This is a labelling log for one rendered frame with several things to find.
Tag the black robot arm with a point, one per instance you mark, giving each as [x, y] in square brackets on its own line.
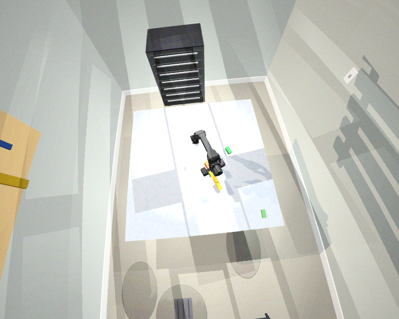
[212, 155]

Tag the yellow bar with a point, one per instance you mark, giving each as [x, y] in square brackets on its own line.
[213, 177]

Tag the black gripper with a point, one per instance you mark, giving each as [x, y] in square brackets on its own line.
[205, 171]

